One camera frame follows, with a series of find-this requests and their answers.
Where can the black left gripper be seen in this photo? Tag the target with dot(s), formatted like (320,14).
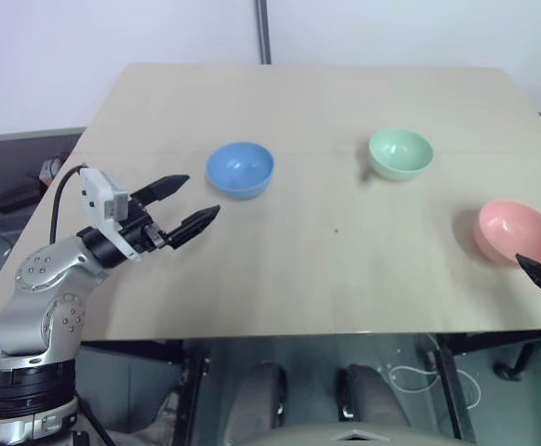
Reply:
(138,228)

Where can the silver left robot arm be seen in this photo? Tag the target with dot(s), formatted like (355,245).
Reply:
(33,275)

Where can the pink red plastic bowl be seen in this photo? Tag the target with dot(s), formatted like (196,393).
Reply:
(514,230)

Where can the blue plastic bowl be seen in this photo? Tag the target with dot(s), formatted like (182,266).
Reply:
(240,169)

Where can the black chair caster base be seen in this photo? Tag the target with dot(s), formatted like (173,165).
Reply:
(514,364)

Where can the red white device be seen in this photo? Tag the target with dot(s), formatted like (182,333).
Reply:
(51,169)

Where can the black table leg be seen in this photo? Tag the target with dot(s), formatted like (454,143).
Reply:
(191,390)
(456,390)

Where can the black box on floor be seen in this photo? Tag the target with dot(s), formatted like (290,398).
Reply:
(17,195)

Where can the green plastic bowl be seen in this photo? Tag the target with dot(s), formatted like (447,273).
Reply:
(400,155)

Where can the dark rounded robot leg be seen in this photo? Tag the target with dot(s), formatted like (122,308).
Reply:
(373,395)

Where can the grey robot torso front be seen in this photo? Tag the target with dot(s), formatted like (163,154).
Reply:
(354,434)

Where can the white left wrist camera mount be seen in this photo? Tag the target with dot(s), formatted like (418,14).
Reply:
(95,195)

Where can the grey vertical post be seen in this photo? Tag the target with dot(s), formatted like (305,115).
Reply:
(262,30)

